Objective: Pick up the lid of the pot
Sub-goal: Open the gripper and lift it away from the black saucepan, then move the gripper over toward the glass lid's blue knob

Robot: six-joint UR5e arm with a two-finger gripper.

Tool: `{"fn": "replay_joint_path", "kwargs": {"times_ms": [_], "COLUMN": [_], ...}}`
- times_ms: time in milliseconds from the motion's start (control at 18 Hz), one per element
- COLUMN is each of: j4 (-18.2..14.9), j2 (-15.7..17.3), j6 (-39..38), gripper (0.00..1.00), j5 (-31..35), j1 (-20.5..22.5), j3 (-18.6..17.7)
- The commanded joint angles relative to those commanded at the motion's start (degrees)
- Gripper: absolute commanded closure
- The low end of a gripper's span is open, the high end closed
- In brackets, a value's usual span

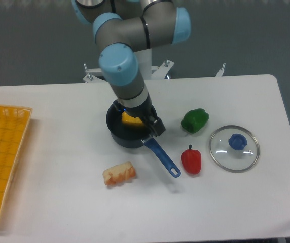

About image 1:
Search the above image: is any glass pot lid blue knob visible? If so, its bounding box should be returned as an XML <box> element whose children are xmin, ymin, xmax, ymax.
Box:
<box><xmin>208</xmin><ymin>125</ymin><xmax>261</xmax><ymax>173</ymax></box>

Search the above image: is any yellow bell pepper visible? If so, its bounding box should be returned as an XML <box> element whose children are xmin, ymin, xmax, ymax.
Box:
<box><xmin>121</xmin><ymin>111</ymin><xmax>145</xmax><ymax>128</ymax></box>

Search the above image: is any red bell pepper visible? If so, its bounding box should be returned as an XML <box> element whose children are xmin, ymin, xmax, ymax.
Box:
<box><xmin>180</xmin><ymin>144</ymin><xmax>202</xmax><ymax>174</ymax></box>

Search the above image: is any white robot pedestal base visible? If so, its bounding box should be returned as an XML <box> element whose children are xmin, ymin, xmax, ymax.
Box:
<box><xmin>83</xmin><ymin>48</ymin><xmax>226</xmax><ymax>84</ymax></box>

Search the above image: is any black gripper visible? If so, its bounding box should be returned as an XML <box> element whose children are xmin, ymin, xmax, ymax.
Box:
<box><xmin>113</xmin><ymin>96</ymin><xmax>166</xmax><ymax>137</ymax></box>

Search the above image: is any green bell pepper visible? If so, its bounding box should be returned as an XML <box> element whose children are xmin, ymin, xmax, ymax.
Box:
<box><xmin>180</xmin><ymin>108</ymin><xmax>209</xmax><ymax>134</ymax></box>

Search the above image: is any toy bread loaf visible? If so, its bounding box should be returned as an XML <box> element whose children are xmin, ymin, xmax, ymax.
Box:
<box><xmin>102</xmin><ymin>161</ymin><xmax>136</xmax><ymax>186</ymax></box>

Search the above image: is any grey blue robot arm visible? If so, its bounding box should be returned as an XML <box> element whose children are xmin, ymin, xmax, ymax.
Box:
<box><xmin>72</xmin><ymin>1</ymin><xmax>191</xmax><ymax>136</ymax></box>

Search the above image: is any dark pot with blue handle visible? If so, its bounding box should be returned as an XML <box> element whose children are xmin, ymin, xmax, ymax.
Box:
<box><xmin>106</xmin><ymin>101</ymin><xmax>181</xmax><ymax>178</ymax></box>

